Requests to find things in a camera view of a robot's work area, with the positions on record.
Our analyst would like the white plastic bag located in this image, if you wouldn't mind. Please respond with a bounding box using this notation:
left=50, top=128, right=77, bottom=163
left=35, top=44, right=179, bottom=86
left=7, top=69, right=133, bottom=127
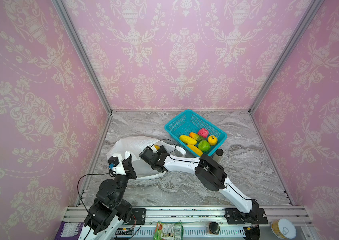
left=107, top=137, right=197, bottom=182

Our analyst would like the yellow banana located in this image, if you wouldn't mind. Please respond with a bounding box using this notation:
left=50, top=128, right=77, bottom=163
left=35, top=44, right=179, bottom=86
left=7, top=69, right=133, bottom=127
left=179, top=135, right=197, bottom=146
left=187, top=144, right=203, bottom=157

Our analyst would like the orange green mango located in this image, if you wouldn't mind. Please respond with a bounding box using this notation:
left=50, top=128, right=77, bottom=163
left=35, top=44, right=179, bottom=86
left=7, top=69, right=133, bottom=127
left=189, top=133, right=205, bottom=143

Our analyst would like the green fruit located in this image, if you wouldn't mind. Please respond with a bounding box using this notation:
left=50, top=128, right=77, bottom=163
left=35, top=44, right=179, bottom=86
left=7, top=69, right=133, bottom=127
left=197, top=140, right=211, bottom=153

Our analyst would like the teal plastic basket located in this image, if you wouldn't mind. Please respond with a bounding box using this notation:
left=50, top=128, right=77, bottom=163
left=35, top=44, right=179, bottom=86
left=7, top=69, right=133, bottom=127
left=164, top=110, right=227, bottom=157

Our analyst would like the pink dragon fruit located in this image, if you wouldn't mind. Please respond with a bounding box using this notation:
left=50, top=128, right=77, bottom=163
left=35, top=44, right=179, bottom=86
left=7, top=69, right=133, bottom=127
left=197, top=129, right=209, bottom=139

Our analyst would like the yellow fruit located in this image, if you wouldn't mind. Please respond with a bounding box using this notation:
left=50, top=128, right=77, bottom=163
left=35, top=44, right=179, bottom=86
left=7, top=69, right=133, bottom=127
left=207, top=135, right=218, bottom=146

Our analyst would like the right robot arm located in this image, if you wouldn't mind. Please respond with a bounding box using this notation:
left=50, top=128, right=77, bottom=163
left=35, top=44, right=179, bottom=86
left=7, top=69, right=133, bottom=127
left=139, top=147, right=259, bottom=220

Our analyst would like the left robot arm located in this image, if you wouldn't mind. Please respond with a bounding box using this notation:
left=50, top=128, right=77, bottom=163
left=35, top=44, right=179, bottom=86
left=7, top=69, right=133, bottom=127
left=83, top=151, right=137, bottom=240

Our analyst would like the purple snack packet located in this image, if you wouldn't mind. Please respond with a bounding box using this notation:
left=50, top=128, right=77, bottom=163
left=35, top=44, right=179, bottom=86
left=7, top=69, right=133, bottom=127
left=54, top=222, right=83, bottom=240

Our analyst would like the small black-capped bottle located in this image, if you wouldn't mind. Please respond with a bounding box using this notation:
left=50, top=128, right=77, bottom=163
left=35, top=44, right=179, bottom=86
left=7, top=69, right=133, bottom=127
left=212, top=149, right=224, bottom=163

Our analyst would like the green snack packet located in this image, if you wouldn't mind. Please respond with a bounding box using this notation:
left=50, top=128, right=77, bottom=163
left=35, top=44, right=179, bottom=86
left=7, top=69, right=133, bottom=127
left=153, top=222, right=183, bottom=240

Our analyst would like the black-lidded jar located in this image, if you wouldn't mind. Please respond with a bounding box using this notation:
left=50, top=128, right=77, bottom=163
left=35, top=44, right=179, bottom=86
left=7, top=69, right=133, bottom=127
left=208, top=222, right=220, bottom=235

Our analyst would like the white-lidded can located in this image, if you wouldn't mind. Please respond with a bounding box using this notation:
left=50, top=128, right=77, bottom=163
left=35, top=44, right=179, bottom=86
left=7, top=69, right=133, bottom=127
left=271, top=219, right=297, bottom=240

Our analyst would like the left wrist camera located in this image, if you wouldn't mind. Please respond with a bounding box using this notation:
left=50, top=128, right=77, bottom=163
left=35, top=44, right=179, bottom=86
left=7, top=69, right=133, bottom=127
left=108, top=153, right=126, bottom=176

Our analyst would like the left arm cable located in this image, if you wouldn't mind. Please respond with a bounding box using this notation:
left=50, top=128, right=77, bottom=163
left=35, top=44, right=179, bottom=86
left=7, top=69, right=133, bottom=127
left=77, top=172, right=111, bottom=240

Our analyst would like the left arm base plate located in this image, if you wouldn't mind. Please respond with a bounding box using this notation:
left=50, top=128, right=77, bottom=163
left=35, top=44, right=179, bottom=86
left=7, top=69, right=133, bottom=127
left=116, top=208, right=146, bottom=225

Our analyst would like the aluminium front rail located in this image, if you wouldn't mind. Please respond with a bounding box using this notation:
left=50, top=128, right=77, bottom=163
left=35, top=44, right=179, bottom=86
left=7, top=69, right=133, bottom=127
left=63, top=206, right=319, bottom=240

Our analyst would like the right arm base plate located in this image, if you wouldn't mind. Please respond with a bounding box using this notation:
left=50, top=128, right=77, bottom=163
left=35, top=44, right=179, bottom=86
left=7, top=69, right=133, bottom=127
left=224, top=208, right=268, bottom=225

